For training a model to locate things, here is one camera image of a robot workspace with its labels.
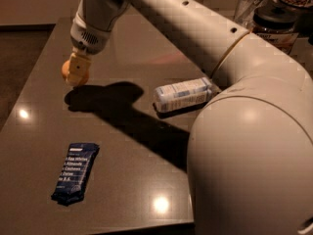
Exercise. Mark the clear glass cup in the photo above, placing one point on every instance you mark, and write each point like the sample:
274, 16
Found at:
245, 10

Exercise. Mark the orange fruit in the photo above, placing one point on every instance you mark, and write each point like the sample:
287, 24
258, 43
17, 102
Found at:
72, 79

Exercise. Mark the black lidded nut jar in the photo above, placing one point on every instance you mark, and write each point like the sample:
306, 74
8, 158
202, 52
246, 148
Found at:
275, 24

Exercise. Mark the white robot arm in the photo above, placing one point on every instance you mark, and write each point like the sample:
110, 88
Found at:
250, 151

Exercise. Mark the dark blue snack bar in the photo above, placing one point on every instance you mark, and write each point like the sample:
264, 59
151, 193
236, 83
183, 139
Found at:
72, 181

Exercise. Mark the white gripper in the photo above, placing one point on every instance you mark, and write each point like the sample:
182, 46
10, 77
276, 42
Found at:
88, 36

